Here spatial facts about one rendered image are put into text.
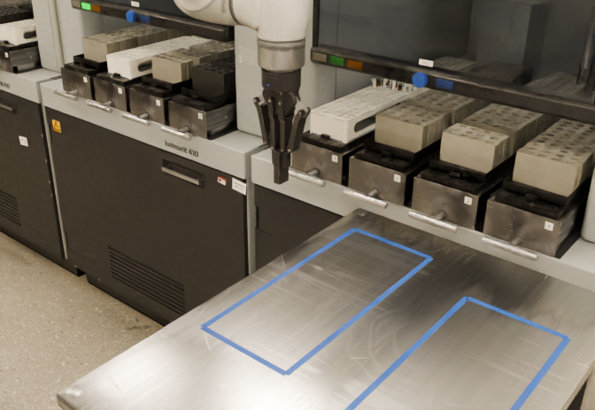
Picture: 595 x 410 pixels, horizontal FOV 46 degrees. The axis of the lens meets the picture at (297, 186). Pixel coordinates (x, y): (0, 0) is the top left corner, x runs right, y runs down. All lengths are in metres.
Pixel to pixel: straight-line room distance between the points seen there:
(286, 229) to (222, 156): 0.24
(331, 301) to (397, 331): 0.10
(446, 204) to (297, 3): 0.46
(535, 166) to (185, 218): 0.95
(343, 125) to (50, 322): 1.31
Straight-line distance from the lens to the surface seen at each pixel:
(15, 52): 2.39
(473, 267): 1.07
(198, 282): 1.97
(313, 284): 1.00
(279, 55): 1.29
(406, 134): 1.45
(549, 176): 1.34
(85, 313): 2.43
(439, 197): 1.36
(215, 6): 1.33
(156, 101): 1.83
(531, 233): 1.31
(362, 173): 1.44
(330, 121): 1.50
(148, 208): 2.01
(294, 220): 1.61
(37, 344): 2.35
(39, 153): 2.41
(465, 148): 1.39
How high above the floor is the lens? 1.37
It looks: 26 degrees down
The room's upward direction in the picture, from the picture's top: 1 degrees clockwise
